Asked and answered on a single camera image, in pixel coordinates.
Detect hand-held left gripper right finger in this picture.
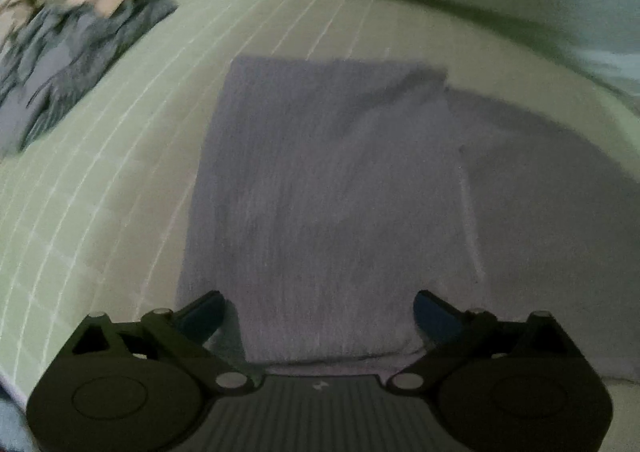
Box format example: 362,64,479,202
387,289,596,393

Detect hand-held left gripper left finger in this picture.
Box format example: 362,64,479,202
47,291,253,393

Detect grey pants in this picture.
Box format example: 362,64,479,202
175,56,640,378

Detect plaid garment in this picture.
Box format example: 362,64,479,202
20,0,180,154

